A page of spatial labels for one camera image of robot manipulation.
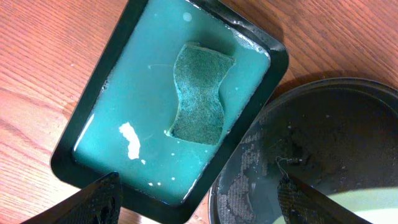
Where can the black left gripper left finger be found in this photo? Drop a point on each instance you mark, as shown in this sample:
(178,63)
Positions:
(97,203)

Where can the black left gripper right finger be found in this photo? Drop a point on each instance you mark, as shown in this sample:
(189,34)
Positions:
(302,204)

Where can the green yellow sponge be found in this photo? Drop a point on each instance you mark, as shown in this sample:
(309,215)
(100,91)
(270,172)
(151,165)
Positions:
(198,74)

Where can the black round tray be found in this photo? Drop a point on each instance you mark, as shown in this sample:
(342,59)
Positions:
(336,135)

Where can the black rectangular soapy water tray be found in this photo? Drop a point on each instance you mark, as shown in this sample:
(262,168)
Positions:
(121,122)

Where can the lower mint green plate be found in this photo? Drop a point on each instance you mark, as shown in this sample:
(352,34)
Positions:
(376,205)

